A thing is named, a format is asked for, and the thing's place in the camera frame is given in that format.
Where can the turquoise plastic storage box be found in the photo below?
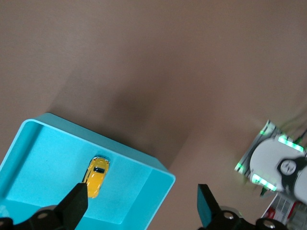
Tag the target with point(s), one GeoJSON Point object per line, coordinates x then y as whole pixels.
{"type": "Point", "coordinates": [60, 155]}

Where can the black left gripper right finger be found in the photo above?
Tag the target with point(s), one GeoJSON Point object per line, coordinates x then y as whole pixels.
{"type": "Point", "coordinates": [206, 208]}

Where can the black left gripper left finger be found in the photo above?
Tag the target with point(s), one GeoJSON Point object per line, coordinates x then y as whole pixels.
{"type": "Point", "coordinates": [74, 203]}

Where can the red white background box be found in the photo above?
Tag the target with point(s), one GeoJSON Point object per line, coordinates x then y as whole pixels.
{"type": "Point", "coordinates": [283, 208]}

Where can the yellow toy beetle car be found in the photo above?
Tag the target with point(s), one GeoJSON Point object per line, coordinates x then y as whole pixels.
{"type": "Point", "coordinates": [97, 178]}

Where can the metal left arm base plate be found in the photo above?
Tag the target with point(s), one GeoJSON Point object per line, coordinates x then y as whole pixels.
{"type": "Point", "coordinates": [247, 160]}

